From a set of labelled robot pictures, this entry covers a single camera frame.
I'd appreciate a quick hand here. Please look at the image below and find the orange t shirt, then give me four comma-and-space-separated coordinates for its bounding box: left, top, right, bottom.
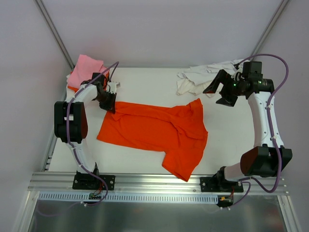
66, 71, 110, 92
97, 99, 208, 182

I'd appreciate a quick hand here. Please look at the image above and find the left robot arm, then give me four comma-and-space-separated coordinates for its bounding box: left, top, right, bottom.
54, 73, 120, 189

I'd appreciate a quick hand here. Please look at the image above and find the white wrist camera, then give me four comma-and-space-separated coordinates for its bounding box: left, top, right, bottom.
231, 68, 243, 81
105, 82, 121, 94

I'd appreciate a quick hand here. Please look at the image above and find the crumpled white t shirt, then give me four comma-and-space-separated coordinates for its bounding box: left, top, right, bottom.
176, 59, 241, 96

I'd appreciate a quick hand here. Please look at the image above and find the aluminium mounting rail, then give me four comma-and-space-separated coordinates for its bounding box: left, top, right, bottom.
27, 171, 289, 196

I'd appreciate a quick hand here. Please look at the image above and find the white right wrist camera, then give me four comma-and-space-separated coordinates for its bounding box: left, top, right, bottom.
231, 68, 243, 81

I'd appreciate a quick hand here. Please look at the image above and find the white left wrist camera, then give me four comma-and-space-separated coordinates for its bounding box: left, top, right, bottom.
105, 82, 121, 94

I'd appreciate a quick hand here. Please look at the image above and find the folded pink t shirt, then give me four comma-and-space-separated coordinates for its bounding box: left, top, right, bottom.
72, 54, 106, 78

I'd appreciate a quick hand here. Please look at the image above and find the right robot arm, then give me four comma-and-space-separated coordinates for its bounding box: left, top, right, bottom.
204, 61, 293, 193

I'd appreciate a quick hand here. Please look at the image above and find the right corner frame post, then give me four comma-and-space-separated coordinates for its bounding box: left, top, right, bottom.
251, 0, 291, 56

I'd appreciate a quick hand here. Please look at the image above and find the white slotted cable duct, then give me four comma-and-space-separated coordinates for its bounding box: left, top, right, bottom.
38, 191, 218, 204

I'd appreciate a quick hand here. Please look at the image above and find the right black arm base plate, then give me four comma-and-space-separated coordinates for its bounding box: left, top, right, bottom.
199, 175, 244, 193

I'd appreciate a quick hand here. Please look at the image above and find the folded orange t shirt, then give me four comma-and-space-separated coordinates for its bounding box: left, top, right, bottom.
66, 71, 110, 92

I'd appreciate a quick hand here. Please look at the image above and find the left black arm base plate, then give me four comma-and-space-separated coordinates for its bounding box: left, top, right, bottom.
72, 172, 115, 190

